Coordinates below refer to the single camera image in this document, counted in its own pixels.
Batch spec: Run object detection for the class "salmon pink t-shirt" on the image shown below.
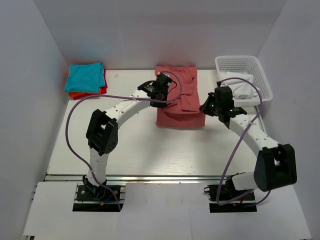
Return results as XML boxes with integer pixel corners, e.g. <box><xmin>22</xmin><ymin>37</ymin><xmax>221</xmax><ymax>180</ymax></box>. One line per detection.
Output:
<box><xmin>155</xmin><ymin>66</ymin><xmax>206</xmax><ymax>129</ymax></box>

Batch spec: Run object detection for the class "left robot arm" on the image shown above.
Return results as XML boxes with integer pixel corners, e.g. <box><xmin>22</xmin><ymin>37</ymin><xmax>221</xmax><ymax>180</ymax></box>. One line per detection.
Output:
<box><xmin>83</xmin><ymin>73</ymin><xmax>173</xmax><ymax>200</ymax></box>

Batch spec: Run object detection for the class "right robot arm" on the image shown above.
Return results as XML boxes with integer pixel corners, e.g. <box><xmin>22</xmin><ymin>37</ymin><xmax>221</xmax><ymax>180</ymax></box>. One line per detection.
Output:
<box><xmin>199</xmin><ymin>86</ymin><xmax>298</xmax><ymax>200</ymax></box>

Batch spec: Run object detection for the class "white t-shirt in basket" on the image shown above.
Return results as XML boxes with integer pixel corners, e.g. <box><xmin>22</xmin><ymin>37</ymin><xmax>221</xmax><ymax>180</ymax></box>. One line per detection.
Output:
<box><xmin>222</xmin><ymin>71</ymin><xmax>258</xmax><ymax>100</ymax></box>

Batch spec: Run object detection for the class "white plastic basket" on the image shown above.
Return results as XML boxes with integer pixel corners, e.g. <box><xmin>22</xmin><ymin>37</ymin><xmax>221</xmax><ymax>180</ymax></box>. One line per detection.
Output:
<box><xmin>215</xmin><ymin>55</ymin><xmax>273</xmax><ymax>107</ymax></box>

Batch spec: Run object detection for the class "folded red t-shirt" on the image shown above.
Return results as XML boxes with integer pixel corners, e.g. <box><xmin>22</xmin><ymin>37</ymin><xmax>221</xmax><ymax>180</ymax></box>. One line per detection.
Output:
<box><xmin>103</xmin><ymin>68</ymin><xmax>108</xmax><ymax>89</ymax></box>

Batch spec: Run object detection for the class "folded teal t-shirt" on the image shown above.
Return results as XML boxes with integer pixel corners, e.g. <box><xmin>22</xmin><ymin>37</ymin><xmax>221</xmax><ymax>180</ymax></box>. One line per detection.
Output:
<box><xmin>64</xmin><ymin>62</ymin><xmax>107</xmax><ymax>94</ymax></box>

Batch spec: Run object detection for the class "folded orange t-shirt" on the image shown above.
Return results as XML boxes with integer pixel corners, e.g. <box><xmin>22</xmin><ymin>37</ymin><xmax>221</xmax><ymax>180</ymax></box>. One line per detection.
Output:
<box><xmin>68</xmin><ymin>87</ymin><xmax>108</xmax><ymax>100</ymax></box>

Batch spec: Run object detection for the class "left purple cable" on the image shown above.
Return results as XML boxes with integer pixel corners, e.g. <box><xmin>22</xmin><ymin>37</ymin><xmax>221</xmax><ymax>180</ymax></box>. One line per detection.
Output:
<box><xmin>64</xmin><ymin>70</ymin><xmax>185</xmax><ymax>212</ymax></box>

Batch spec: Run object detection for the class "purple cable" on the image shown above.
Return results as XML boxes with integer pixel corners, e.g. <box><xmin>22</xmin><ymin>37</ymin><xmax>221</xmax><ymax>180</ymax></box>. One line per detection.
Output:
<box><xmin>64</xmin><ymin>70</ymin><xmax>185</xmax><ymax>212</ymax></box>
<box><xmin>215</xmin><ymin>77</ymin><xmax>273</xmax><ymax>207</ymax></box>

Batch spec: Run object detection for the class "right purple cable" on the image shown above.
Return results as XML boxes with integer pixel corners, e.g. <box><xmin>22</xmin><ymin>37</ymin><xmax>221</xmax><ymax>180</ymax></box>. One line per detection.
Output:
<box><xmin>215</xmin><ymin>77</ymin><xmax>273</xmax><ymax>207</ymax></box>

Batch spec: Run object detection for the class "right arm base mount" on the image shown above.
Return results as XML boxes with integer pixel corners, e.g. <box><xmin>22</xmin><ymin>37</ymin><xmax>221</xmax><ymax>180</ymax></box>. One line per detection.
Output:
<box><xmin>203</xmin><ymin>176</ymin><xmax>257</xmax><ymax>213</ymax></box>

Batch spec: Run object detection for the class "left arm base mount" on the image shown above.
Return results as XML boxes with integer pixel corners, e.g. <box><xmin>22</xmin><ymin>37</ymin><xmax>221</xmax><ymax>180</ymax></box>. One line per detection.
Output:
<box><xmin>72</xmin><ymin>184</ymin><xmax>121</xmax><ymax>213</ymax></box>

